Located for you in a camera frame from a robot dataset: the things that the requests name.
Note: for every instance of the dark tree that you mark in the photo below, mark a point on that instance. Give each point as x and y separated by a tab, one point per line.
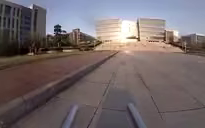
57	30

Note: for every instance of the tall grey building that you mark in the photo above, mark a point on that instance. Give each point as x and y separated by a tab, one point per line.
10	23

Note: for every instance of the red brick path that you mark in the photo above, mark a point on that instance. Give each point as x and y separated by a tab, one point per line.
30	78

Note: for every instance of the grey stone kerb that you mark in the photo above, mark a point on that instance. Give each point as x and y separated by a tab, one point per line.
46	91

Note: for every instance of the brown building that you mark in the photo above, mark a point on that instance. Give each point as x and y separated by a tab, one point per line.
78	36

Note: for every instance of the pale stepped slope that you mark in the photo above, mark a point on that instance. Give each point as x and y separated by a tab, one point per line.
146	46

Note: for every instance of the beige striped building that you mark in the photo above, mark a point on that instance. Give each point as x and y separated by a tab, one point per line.
150	30

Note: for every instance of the robot's own part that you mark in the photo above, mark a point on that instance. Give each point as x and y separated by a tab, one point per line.
136	116
70	116

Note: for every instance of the long low building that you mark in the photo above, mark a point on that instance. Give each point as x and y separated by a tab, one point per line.
198	39

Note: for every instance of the small pale building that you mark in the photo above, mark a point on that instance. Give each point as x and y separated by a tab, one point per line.
171	36

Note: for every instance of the grey concrete slab pavement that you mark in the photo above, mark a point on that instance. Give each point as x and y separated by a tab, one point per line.
156	83

